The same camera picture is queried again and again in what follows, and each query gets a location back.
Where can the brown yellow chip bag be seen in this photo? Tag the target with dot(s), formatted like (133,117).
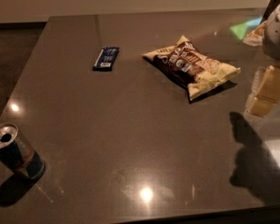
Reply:
(190,69)

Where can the dark box in background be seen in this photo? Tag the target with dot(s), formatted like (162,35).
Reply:
(270,9)

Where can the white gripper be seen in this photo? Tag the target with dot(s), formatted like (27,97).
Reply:
(277,36)

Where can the redbull can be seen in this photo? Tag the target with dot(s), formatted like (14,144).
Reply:
(17,154)

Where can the snack packet in background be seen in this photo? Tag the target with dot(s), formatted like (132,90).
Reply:
(255,37)

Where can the blue rxbar blueberry bar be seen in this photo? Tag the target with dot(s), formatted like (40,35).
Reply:
(106,59)

